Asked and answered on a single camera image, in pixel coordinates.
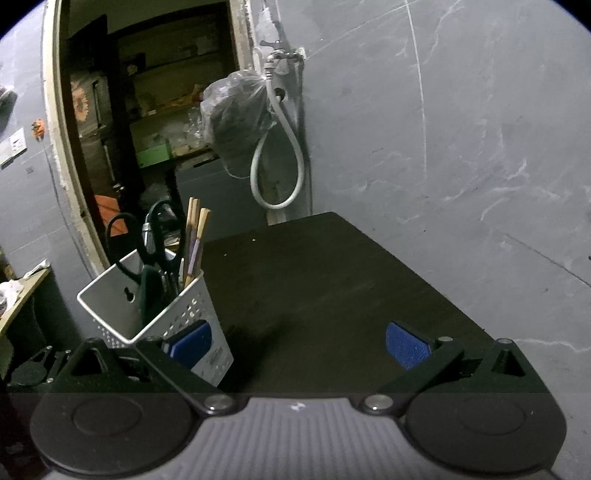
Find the clear plastic bag dark contents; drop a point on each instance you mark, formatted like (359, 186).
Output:
(235, 114)

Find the purple banded wooden chopstick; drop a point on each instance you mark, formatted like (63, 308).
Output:
(191, 237)

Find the orange wall plug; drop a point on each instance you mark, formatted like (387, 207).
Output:
(38, 129)

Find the white perforated plastic utensil basket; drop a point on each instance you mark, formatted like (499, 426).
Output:
(112, 301)

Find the green box on shelf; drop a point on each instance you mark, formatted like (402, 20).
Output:
(154, 155)

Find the black handled scissors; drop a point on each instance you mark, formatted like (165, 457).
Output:
(157, 239)

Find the white wall switch plate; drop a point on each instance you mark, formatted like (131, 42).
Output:
(12, 147)

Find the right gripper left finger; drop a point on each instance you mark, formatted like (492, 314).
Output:
(173, 359)

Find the dark grey cabinet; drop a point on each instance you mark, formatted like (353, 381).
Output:
(233, 210)

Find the metal wall tap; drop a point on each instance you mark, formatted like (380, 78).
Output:
(278, 59)

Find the wooden side counter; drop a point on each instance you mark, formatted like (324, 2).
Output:
(29, 286)

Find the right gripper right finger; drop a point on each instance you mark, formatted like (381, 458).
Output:
(426, 363)

